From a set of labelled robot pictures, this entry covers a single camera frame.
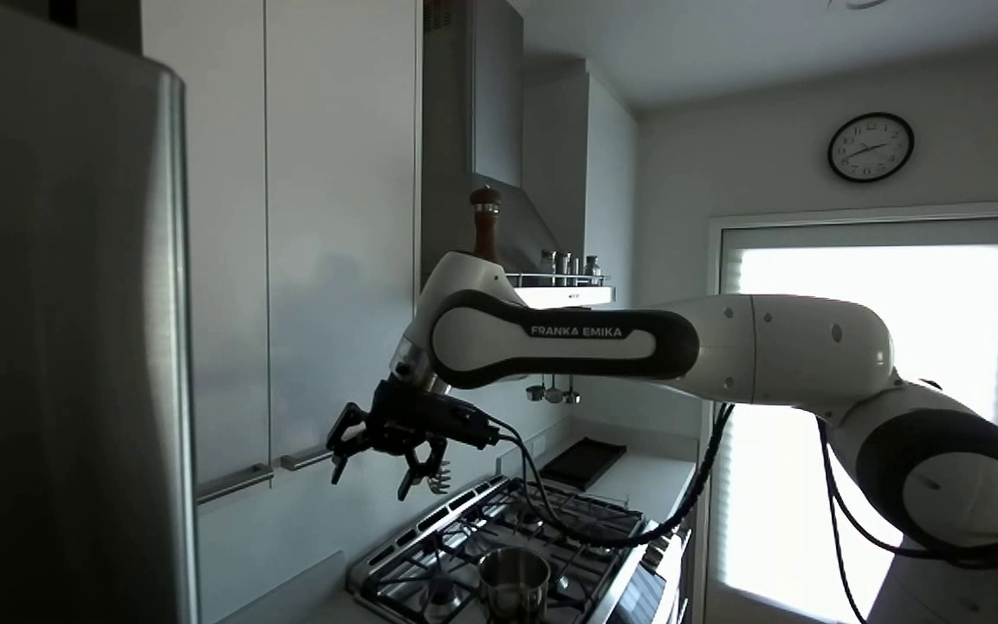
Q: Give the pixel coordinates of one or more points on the round wall clock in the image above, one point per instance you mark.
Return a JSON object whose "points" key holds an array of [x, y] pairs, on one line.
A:
{"points": [[871, 147]]}

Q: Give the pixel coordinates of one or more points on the white cabinet beside hood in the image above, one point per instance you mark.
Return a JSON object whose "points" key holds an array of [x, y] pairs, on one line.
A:
{"points": [[581, 173]]}

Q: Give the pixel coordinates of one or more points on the narrow white cabinet door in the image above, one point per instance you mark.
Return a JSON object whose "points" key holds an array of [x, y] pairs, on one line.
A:
{"points": [[222, 243]]}

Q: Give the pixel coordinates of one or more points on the gas stove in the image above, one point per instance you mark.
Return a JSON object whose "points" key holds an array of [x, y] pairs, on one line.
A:
{"points": [[464, 555]]}

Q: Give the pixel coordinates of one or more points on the window with white blind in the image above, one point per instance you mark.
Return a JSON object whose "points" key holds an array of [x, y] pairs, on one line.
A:
{"points": [[949, 303]]}

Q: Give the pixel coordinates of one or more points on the wide white cabinet door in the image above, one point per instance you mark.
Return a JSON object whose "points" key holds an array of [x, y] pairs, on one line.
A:
{"points": [[343, 199]]}

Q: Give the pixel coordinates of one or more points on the black tray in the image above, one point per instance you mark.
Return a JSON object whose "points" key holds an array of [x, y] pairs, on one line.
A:
{"points": [[584, 461]]}

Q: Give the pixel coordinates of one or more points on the metal cup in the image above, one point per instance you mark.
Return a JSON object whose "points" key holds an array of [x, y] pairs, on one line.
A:
{"points": [[514, 585]]}

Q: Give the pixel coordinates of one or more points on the hanging metal utensil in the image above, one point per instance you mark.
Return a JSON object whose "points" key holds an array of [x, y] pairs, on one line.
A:
{"points": [[572, 396], [554, 394], [535, 393]]}

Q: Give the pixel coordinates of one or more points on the white wall cabinet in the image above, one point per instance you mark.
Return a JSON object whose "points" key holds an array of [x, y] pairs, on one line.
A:
{"points": [[308, 217]]}

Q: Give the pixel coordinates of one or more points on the steel range hood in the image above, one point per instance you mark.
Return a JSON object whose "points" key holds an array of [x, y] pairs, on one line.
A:
{"points": [[490, 104]]}

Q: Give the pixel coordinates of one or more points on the stove burner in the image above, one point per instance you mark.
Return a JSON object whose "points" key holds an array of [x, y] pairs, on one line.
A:
{"points": [[525, 522], [440, 598]]}

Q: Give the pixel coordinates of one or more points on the stainless steel refrigerator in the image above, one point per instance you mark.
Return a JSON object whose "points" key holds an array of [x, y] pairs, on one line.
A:
{"points": [[57, 329]]}

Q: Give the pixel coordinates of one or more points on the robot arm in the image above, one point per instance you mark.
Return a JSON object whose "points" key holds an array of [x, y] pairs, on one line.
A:
{"points": [[776, 347]]}

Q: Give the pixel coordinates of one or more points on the wooden pepper mill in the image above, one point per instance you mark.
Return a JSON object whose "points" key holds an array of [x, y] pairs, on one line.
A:
{"points": [[485, 221]]}

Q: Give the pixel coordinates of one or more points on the spice jar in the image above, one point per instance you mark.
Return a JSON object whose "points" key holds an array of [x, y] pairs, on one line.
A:
{"points": [[547, 264], [592, 267], [575, 270], [563, 267]]}

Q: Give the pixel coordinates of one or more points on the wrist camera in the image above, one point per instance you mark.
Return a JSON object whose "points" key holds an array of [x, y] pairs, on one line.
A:
{"points": [[473, 426]]}

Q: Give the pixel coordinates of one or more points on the stove knob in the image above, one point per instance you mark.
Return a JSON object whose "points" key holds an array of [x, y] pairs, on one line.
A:
{"points": [[654, 558], [670, 544]]}

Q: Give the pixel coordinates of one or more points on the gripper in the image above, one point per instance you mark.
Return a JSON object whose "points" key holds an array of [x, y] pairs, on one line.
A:
{"points": [[404, 416]]}

